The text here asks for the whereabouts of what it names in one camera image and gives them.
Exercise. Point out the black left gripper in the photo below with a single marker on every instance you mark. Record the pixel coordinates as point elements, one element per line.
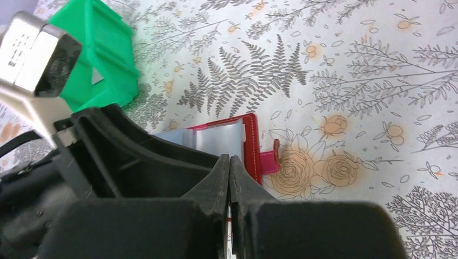
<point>112,157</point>

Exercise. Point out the red leather card holder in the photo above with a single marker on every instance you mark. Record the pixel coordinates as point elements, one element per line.
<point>257,163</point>

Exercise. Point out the green plastic bin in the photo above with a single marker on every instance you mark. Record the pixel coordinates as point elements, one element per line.
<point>107,46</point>

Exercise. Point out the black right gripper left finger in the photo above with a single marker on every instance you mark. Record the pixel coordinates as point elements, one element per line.
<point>191,226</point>

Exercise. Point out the silver card in bin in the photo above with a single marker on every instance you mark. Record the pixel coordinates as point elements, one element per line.
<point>96,76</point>

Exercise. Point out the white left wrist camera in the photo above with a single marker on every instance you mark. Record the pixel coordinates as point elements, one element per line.
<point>36,61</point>

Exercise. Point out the floral patterned table mat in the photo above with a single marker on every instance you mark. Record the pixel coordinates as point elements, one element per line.
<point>362,96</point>

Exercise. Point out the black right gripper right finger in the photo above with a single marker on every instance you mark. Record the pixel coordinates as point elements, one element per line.
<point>264,227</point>

